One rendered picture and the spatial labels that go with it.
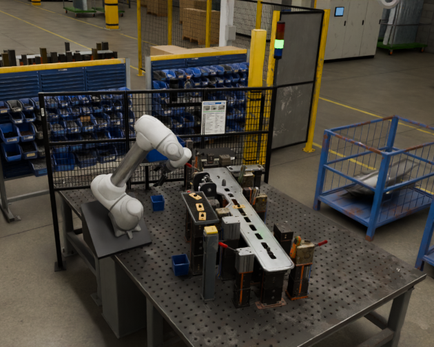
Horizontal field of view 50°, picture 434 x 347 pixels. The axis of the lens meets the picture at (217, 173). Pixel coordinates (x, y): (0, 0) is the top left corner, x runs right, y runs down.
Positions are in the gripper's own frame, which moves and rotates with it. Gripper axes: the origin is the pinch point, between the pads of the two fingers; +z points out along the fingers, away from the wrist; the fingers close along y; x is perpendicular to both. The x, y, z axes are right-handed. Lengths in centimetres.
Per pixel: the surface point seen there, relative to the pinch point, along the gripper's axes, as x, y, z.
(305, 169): -284, 148, 76
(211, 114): -40, 64, -21
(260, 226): -34, -58, -70
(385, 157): -198, 50, -80
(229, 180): -44, -3, -32
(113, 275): 17, -72, 23
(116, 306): 5, -87, 38
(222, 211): -12, -50, -60
